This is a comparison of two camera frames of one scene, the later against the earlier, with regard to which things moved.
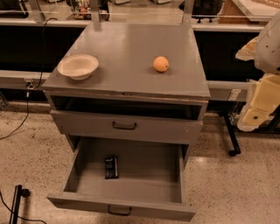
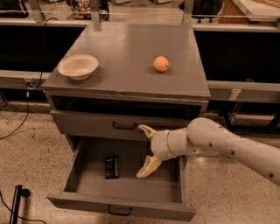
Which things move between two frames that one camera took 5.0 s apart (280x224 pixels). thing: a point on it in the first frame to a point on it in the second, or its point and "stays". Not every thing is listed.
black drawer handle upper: (122, 128) stays
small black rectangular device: (112, 166) stays
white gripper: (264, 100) to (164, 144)
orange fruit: (160, 63) stays
